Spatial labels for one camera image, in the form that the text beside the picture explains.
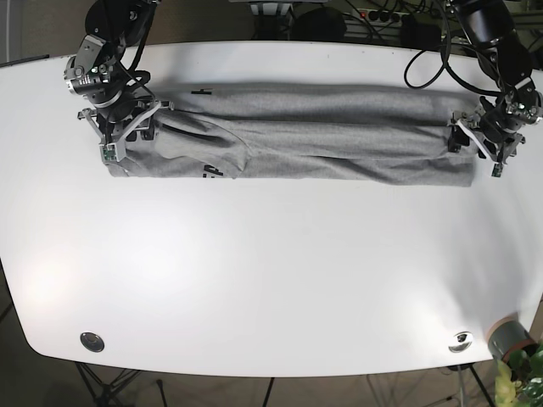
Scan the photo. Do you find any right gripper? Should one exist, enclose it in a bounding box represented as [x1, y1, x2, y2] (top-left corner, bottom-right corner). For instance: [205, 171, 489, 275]
[77, 87, 174, 164]

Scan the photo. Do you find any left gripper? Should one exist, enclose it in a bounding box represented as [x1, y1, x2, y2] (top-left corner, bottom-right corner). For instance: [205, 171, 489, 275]
[448, 85, 542, 178]

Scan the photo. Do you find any light grey T-shirt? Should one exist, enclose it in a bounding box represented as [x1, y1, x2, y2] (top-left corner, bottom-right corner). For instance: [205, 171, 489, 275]
[108, 84, 477, 187]

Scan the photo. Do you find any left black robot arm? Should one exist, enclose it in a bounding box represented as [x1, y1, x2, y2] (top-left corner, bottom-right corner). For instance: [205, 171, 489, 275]
[404, 1, 542, 177]

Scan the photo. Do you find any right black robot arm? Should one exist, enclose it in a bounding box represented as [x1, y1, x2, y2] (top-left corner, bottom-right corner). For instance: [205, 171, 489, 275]
[64, 1, 174, 164]

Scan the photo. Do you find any left metal table grommet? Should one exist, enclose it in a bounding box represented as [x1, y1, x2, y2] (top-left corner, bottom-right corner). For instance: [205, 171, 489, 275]
[80, 332, 105, 353]

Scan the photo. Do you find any metal table grommet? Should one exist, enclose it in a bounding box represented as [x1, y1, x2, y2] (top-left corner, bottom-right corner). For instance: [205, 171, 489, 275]
[80, 332, 105, 353]
[448, 332, 473, 354]

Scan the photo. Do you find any grey plant pot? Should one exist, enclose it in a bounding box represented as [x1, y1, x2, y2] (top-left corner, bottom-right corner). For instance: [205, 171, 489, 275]
[485, 315, 538, 362]

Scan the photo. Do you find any right metal table grommet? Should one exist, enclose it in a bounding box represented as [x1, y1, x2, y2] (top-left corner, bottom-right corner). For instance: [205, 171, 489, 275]
[448, 332, 473, 354]

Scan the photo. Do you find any green plant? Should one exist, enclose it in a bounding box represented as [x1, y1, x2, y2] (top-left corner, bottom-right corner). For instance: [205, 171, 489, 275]
[495, 343, 542, 407]

